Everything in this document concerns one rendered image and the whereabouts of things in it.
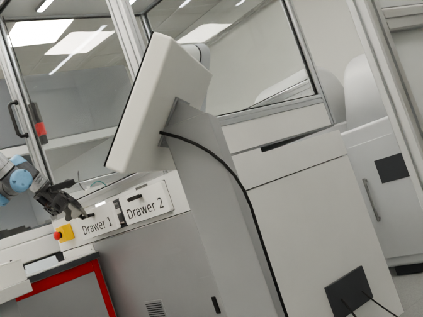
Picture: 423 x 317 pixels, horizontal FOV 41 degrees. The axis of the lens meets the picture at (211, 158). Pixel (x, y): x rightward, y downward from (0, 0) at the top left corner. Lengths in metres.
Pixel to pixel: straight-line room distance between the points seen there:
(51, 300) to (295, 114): 1.23
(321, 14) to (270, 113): 3.27
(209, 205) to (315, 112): 1.24
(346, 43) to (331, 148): 2.89
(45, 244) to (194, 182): 1.83
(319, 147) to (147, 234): 0.83
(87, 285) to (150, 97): 1.33
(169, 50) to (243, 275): 0.56
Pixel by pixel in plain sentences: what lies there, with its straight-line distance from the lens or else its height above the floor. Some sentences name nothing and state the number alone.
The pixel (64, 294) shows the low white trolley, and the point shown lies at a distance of 2.37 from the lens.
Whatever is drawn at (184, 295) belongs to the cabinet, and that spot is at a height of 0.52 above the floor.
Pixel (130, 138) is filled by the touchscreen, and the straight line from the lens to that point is 1.23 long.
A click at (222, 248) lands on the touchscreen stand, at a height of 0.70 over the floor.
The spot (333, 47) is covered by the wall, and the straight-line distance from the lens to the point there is 5.45.
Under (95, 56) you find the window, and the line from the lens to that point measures 2.23.
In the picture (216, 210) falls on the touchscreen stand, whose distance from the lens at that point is 1.37.
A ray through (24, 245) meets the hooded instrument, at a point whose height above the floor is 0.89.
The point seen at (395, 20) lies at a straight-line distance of 1.12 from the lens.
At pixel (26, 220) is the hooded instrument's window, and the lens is 3.12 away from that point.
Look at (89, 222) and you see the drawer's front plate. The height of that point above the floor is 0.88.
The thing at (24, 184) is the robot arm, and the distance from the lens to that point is 2.05.
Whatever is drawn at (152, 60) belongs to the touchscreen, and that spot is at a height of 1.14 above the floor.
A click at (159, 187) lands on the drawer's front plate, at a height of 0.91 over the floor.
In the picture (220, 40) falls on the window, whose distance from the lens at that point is 2.29.
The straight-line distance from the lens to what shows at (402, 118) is 1.04.
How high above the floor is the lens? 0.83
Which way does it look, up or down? 3 degrees up
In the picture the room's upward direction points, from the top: 19 degrees counter-clockwise
